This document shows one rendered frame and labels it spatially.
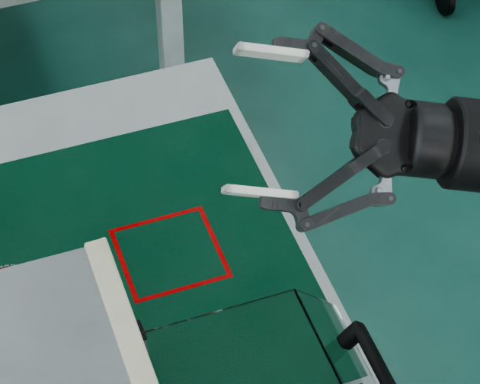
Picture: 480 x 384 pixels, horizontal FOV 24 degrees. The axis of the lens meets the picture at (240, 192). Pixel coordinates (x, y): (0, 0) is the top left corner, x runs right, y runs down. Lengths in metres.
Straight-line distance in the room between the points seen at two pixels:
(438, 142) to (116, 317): 0.34
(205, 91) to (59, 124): 0.27
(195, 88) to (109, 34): 1.36
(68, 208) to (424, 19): 1.85
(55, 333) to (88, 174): 0.94
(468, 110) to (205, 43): 2.30
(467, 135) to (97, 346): 0.40
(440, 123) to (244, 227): 0.78
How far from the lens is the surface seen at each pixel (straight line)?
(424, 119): 1.07
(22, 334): 0.99
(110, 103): 2.04
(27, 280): 1.03
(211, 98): 2.03
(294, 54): 1.07
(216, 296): 1.72
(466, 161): 1.07
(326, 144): 3.03
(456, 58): 3.35
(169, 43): 2.58
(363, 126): 1.07
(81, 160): 1.93
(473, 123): 1.08
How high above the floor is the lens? 2.10
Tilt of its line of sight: 47 degrees down
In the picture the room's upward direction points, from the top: straight up
